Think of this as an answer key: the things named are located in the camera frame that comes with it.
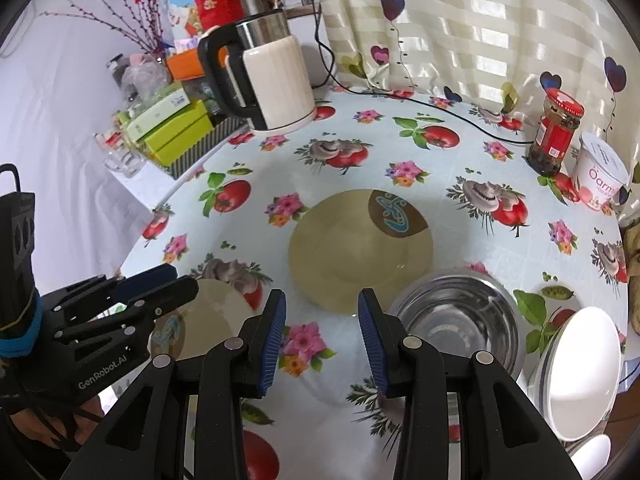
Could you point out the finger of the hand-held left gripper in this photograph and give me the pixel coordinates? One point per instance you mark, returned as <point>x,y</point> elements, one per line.
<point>170,295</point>
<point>150,277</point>

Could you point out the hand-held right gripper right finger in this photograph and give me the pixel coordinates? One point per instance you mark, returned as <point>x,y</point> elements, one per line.
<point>370,342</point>

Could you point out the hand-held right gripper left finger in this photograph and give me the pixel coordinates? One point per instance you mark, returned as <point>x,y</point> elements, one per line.
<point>272,342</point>

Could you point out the beige plate with blue logo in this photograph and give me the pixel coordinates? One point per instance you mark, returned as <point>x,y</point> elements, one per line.
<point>220,310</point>
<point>340,255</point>

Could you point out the stainless steel bowl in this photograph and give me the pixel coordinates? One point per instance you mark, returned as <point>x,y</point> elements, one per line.
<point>450,320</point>

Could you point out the white plate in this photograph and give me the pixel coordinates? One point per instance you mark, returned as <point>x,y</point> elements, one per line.
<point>582,375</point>

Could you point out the white ceramic bowl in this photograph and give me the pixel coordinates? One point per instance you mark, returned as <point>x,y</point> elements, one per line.
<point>592,452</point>

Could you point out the person's left hand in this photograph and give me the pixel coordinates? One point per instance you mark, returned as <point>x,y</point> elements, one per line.
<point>35,425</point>

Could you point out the clear glass cup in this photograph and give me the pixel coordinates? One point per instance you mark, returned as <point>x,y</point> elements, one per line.
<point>122,157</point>

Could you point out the black striped tray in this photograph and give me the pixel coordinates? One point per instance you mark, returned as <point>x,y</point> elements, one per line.
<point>210,147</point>

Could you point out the lime green box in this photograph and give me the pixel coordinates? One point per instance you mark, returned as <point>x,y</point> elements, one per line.
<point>182,135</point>

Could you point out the pale green carton box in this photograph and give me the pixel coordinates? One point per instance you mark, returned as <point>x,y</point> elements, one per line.
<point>160,115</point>

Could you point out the floral tomato print tablecloth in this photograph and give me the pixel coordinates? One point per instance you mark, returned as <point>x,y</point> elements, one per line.
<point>320,175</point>

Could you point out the orange box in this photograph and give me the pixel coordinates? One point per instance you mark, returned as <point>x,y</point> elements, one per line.
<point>185,62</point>

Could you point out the white electric kettle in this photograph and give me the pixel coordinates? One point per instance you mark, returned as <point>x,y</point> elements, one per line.
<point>272,85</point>

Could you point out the pink blossom branches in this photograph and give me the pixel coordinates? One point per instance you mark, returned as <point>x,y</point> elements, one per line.
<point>145,25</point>

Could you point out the colourful printed box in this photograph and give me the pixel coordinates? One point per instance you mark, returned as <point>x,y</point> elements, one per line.
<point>177,5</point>

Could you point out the brown cloth bag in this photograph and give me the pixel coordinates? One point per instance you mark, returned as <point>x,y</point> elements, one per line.
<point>632,260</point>

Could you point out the red-lidded glass jar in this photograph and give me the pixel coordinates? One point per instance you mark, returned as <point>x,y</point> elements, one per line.
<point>552,135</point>

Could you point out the white yogurt tub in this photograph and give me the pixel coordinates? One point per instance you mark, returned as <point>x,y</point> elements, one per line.
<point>597,175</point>

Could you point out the cream curtain with heart print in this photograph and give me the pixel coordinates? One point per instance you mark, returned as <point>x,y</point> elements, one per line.
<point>475,25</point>

